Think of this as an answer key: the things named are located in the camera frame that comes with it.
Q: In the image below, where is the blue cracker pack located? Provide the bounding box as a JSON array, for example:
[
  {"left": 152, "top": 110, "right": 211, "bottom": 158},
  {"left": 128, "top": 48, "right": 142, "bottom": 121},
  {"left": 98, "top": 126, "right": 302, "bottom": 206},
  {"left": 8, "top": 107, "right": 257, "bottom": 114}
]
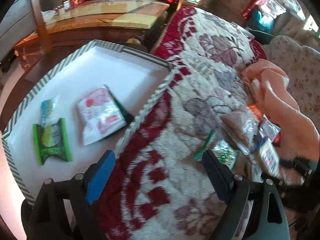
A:
[{"left": 253, "top": 137, "right": 279, "bottom": 177}]

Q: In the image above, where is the dark green snack packet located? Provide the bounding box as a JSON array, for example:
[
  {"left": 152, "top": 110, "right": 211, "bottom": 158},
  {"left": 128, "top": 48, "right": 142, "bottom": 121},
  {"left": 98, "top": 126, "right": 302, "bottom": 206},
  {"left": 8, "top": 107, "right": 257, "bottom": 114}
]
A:
[{"left": 32, "top": 118, "right": 73, "bottom": 165}]

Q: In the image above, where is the green round biscuit packet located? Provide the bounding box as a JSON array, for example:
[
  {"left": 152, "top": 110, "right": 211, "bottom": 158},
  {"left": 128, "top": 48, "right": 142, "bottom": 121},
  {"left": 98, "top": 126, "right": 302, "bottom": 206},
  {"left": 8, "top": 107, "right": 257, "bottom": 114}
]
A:
[{"left": 193, "top": 130, "right": 239, "bottom": 170}]

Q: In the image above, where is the clear bag of nuts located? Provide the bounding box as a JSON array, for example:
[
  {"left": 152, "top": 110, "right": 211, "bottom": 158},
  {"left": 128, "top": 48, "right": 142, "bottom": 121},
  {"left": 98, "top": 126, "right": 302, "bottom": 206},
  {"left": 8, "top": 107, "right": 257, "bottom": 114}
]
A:
[{"left": 217, "top": 107, "right": 260, "bottom": 155}]

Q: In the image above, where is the orange cracker packet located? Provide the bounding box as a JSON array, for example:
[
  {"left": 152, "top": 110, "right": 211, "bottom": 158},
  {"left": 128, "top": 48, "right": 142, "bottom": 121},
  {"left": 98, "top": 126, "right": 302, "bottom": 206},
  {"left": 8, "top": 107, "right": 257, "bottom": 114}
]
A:
[{"left": 248, "top": 104, "right": 264, "bottom": 121}]

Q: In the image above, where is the white pink snack packet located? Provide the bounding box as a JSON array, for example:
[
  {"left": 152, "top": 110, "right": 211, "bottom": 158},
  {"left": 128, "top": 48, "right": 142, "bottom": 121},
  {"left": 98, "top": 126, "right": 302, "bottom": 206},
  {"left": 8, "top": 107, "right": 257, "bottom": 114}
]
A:
[{"left": 77, "top": 86, "right": 127, "bottom": 146}]

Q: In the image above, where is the blue milk sachima packet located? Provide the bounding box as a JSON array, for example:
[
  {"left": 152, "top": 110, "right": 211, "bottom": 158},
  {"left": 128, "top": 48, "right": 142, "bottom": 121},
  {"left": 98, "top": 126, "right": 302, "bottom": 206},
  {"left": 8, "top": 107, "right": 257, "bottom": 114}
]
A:
[{"left": 41, "top": 97, "right": 57, "bottom": 127}]

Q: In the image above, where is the white chevron-trimmed box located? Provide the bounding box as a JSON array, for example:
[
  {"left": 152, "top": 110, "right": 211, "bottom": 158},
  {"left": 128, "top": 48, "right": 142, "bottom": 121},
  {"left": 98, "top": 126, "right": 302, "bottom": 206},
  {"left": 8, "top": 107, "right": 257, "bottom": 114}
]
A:
[{"left": 2, "top": 40, "right": 174, "bottom": 204}]

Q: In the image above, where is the floral fleece blanket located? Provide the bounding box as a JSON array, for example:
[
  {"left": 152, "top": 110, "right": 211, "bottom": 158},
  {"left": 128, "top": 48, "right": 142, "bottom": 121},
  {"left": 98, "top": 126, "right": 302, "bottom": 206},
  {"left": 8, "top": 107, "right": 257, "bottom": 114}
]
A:
[{"left": 93, "top": 6, "right": 266, "bottom": 239}]

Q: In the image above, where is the floral sofa cushion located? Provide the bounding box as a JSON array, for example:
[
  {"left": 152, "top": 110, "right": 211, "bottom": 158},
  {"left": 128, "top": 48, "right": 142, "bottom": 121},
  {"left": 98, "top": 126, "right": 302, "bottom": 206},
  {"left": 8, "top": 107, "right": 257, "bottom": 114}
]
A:
[{"left": 262, "top": 35, "right": 319, "bottom": 127}]

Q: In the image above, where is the teal bag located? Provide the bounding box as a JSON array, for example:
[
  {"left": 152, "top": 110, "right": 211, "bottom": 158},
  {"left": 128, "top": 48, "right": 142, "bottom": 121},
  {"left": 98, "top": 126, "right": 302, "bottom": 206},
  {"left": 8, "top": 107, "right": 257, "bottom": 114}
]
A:
[{"left": 247, "top": 9, "right": 274, "bottom": 45}]

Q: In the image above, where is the wooden glass-top table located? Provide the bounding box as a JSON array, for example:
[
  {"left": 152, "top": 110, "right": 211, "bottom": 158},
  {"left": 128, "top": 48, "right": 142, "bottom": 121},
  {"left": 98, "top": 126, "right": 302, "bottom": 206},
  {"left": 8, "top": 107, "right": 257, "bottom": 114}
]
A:
[{"left": 13, "top": 0, "right": 171, "bottom": 66}]

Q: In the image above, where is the wooden chair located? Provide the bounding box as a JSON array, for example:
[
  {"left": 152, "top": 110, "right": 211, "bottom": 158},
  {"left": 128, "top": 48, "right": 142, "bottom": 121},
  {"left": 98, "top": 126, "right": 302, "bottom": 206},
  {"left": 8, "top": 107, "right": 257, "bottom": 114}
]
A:
[{"left": 31, "top": 0, "right": 53, "bottom": 53}]

